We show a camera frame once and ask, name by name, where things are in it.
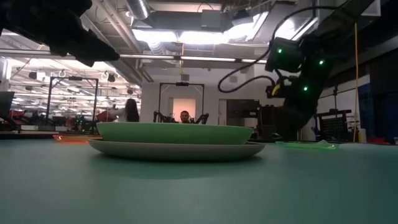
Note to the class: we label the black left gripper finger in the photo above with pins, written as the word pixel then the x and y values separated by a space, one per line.
pixel 96 49
pixel 81 56

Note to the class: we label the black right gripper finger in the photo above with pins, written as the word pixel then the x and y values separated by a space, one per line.
pixel 301 119
pixel 286 121

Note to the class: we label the large light green plate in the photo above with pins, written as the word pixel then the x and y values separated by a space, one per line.
pixel 174 133

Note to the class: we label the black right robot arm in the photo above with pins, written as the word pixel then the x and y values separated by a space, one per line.
pixel 342 18

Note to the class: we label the background black robot arm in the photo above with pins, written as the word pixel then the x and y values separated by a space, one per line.
pixel 200 118
pixel 161 117

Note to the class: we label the small clear green plate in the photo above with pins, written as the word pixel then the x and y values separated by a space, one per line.
pixel 306 145

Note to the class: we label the black perforated cart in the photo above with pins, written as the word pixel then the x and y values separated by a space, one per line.
pixel 334 126

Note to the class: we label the dark cabinet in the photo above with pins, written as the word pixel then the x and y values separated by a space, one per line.
pixel 242 118

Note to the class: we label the person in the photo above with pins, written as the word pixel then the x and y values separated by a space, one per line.
pixel 185 116
pixel 130 112

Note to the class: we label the small clear orange plate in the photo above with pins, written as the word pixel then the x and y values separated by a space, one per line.
pixel 73 139

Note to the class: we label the dark monitor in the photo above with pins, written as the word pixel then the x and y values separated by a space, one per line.
pixel 6 104

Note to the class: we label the green table mat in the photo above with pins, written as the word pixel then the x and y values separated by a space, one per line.
pixel 199 186

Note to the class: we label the large grey plate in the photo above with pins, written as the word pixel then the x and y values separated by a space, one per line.
pixel 174 152

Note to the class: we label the black gantry frame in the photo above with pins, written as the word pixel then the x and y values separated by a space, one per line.
pixel 182 84
pixel 74 78

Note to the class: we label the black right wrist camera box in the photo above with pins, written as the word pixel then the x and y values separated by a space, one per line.
pixel 284 56

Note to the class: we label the silver ceiling duct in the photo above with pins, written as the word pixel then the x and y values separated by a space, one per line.
pixel 138 8

